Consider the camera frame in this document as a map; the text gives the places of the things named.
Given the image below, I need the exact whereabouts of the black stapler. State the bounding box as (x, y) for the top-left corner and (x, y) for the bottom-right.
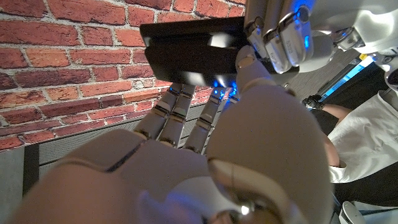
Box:
(139, 16), (299, 88)

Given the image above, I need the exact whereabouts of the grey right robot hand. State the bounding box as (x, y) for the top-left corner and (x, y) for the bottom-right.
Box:
(6, 45), (335, 224)

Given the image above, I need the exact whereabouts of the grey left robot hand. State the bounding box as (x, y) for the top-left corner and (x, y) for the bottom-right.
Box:
(243, 0), (398, 75)

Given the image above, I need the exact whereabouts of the person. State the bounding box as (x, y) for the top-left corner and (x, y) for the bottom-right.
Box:
(310, 90), (398, 208)

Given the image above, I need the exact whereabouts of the bare person forearm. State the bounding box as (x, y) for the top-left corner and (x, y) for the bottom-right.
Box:
(322, 103), (354, 127)

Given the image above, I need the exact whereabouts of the red brick print backdrop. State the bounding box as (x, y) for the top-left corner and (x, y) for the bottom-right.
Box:
(0, 0), (246, 152)

